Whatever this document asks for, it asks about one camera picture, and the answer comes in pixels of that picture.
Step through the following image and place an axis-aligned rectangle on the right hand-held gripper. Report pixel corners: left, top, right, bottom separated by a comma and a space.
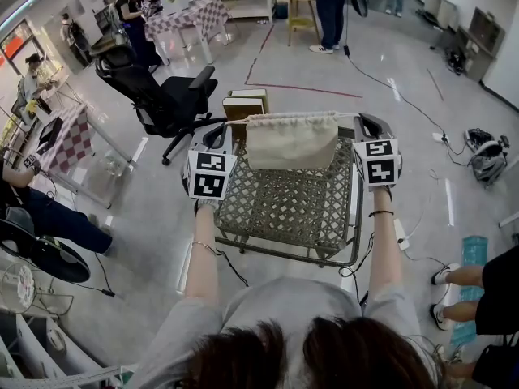
351, 113, 404, 189

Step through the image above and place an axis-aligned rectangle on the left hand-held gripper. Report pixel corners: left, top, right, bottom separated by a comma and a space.
180, 122, 238, 200

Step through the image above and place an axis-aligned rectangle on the cream drawstring cloth bag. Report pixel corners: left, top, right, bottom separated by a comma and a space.
224, 110, 360, 172

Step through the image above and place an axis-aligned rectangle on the person's right forearm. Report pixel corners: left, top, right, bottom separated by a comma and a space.
367, 184, 402, 295

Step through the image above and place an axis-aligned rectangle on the person's left forearm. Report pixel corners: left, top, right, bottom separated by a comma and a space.
184, 212, 222, 299

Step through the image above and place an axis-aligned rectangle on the person's left hand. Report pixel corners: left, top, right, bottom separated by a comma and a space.
193, 198, 221, 217

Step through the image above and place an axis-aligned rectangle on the brown box on table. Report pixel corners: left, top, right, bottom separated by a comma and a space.
221, 96, 265, 143

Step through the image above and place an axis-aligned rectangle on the dark woven lattice table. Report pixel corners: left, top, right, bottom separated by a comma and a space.
190, 115, 366, 268

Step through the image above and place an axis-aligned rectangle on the black office chair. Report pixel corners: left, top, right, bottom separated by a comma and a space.
93, 45, 228, 166

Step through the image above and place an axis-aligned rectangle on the grey backpack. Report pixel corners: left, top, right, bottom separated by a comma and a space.
464, 127, 511, 186

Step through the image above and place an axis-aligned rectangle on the teal cloth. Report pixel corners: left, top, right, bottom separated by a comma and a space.
448, 235, 490, 346

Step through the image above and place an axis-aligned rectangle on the table with checkered cloth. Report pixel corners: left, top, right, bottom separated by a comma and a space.
144, 0, 233, 66
31, 102, 138, 210

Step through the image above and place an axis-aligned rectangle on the person's grey shirt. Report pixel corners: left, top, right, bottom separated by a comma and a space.
133, 276, 422, 389

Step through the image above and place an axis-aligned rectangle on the wooden stool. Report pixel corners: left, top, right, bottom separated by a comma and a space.
285, 0, 322, 48

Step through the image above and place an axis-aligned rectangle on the black oval paddle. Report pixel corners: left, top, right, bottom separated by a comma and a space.
349, 0, 371, 19

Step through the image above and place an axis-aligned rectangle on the black laptop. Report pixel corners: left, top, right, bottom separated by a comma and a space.
36, 115, 64, 156

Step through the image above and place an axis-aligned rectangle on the black glossy chair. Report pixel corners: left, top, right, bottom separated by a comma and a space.
0, 216, 92, 284

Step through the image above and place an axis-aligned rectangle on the grey cabinet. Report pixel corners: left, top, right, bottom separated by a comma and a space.
457, 6, 507, 83

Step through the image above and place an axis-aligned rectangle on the white box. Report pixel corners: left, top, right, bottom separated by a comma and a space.
161, 0, 191, 15

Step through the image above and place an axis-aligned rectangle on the white perforated rack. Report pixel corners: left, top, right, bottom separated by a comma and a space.
0, 310, 135, 389

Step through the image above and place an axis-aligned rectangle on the long black floor cable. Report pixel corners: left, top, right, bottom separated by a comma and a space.
344, 46, 467, 165

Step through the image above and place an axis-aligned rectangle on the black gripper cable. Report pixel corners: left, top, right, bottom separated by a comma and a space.
214, 247, 249, 288
338, 233, 376, 303

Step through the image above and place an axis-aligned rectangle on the wire stand with patterned plate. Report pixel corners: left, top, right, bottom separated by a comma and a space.
0, 262, 75, 319

